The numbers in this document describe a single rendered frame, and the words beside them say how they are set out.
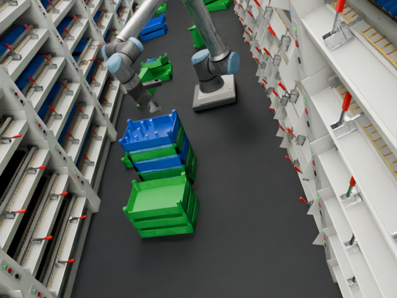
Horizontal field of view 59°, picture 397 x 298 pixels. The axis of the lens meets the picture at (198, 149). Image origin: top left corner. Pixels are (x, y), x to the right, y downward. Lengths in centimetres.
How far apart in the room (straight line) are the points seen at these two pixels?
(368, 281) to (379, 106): 58
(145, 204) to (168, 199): 13
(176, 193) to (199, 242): 27
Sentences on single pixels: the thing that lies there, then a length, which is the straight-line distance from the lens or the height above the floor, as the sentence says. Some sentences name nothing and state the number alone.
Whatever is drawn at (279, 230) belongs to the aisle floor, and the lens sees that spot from 172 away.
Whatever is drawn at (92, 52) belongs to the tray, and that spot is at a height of 53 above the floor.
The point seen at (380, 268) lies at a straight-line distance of 79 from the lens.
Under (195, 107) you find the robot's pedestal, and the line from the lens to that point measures 257.
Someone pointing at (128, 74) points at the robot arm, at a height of 72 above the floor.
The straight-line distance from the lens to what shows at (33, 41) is 223.
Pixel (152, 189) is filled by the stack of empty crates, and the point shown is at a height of 16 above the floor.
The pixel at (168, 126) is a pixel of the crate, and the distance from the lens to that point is 199.
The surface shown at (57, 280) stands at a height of 15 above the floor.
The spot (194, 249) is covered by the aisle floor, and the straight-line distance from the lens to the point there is 177.
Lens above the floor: 139
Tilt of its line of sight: 38 degrees down
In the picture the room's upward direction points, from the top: 22 degrees counter-clockwise
